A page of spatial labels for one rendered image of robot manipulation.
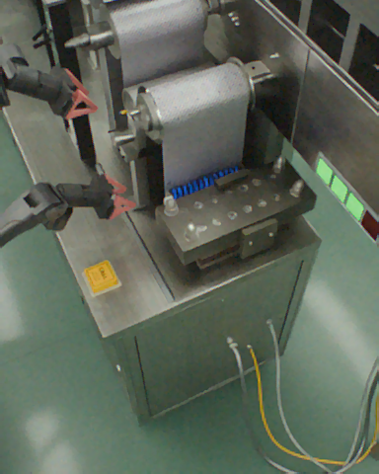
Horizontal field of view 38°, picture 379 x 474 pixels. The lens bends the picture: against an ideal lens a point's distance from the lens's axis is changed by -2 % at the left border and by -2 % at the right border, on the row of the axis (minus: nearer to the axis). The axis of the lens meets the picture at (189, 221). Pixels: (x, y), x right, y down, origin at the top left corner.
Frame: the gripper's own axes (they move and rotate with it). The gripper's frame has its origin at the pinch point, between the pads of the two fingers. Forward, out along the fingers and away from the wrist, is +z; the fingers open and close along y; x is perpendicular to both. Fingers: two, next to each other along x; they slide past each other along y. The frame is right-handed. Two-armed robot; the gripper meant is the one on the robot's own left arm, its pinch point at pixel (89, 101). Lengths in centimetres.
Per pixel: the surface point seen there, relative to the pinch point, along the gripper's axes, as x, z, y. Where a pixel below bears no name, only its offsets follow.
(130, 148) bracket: -10.4, 20.4, -2.3
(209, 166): -4.2, 39.6, 6.4
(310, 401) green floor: -70, 127, 49
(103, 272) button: -38.2, 20.7, 15.6
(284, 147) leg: 3, 81, -7
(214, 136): 4.6, 33.7, 6.5
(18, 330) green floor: -130, 54, -34
